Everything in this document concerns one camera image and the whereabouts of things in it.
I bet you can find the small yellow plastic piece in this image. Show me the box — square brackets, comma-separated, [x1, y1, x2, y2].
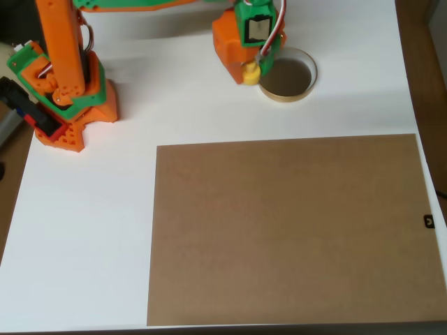
[242, 61, 262, 86]

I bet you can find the red white servo cable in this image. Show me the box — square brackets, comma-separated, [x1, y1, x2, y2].
[260, 0, 288, 57]

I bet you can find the white board sheet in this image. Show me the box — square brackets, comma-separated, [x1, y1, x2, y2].
[0, 0, 447, 332]

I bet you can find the brown cardboard mat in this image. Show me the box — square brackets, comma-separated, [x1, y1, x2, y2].
[146, 133, 447, 327]

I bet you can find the black red clamp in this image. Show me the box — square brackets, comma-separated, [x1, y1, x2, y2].
[0, 76, 69, 142]

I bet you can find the grey metal bar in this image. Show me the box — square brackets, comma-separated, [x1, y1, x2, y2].
[0, 111, 22, 149]

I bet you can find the round wooden-rimmed cup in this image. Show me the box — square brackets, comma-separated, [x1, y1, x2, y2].
[258, 47, 318, 104]

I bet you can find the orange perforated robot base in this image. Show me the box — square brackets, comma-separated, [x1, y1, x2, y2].
[34, 78, 119, 154]

